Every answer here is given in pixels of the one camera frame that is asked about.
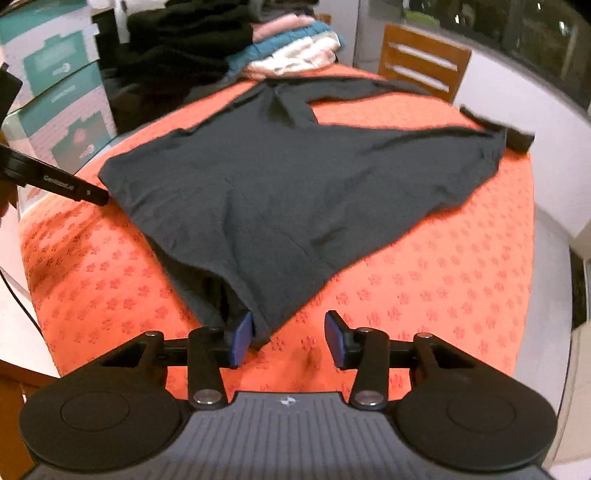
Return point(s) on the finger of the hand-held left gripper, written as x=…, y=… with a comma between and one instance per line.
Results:
x=64, y=184
x=9, y=90

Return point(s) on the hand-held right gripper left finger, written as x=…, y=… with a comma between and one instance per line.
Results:
x=242, y=339

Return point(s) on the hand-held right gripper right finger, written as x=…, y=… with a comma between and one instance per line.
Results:
x=336, y=339

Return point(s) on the dark grey long-sleeve shirt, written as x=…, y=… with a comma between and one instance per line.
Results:
x=277, y=184

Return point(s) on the pile of black clothes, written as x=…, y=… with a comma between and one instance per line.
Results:
x=175, y=50

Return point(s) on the stack of folded clothes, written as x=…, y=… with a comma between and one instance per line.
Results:
x=277, y=44

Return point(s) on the teal and white cardboard box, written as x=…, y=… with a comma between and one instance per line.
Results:
x=69, y=124
x=51, y=50

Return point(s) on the orange patterned table mat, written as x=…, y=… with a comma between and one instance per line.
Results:
x=461, y=277

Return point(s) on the wooden chair with curved slats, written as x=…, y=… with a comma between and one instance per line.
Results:
x=18, y=415

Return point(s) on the white crumpled garment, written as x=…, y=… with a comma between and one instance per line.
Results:
x=300, y=57

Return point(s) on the folded pink garment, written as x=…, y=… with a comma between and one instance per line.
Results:
x=281, y=25

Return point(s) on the wooden chair with slotted back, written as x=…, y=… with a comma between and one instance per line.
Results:
x=425, y=39

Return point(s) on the dark window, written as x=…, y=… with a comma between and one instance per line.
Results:
x=531, y=37

